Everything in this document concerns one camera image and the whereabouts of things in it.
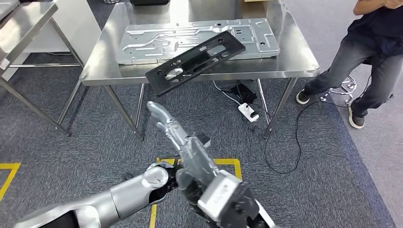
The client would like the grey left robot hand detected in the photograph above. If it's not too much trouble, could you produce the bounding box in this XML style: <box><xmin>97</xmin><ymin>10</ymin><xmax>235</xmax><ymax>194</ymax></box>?
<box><xmin>146</xmin><ymin>100</ymin><xmax>221</xmax><ymax>205</ymax></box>

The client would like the long black plastic part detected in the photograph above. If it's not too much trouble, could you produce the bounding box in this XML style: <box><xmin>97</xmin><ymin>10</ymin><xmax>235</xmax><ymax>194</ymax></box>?
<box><xmin>145</xmin><ymin>30</ymin><xmax>247</xmax><ymax>96</ymax></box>

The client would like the steel workbench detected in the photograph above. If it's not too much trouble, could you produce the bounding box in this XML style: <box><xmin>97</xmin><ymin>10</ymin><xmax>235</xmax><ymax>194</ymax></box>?
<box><xmin>80</xmin><ymin>0</ymin><xmax>320</xmax><ymax>141</ymax></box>

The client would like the white power strip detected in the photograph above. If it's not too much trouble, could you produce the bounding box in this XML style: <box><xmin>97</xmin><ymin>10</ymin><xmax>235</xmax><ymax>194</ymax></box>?
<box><xmin>238</xmin><ymin>103</ymin><xmax>260</xmax><ymax>123</ymax></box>

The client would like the black power adapter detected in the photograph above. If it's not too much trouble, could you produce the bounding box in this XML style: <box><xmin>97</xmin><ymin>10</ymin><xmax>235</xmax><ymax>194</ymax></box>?
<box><xmin>231</xmin><ymin>82</ymin><xmax>258</xmax><ymax>105</ymax></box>

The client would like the embossed grey metal panel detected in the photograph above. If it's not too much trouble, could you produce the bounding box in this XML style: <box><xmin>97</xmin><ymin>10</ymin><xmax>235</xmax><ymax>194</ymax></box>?
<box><xmin>115</xmin><ymin>18</ymin><xmax>281</xmax><ymax>66</ymax></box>

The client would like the person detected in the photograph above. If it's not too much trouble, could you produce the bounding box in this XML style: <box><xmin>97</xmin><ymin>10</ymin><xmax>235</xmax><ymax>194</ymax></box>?
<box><xmin>296</xmin><ymin>0</ymin><xmax>403</xmax><ymax>130</ymax></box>

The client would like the white power cable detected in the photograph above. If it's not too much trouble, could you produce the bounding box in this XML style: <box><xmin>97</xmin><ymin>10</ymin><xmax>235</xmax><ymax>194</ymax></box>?
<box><xmin>213</xmin><ymin>81</ymin><xmax>243</xmax><ymax>106</ymax></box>

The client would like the black floor cable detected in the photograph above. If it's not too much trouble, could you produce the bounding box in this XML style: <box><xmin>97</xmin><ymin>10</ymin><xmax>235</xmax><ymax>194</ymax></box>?
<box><xmin>264</xmin><ymin>100</ymin><xmax>352</xmax><ymax>175</ymax></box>

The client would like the steel table frame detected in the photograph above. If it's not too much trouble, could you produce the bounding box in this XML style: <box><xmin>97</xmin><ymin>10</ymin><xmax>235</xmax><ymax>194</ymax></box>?
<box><xmin>0</xmin><ymin>0</ymin><xmax>85</xmax><ymax>137</ymax></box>

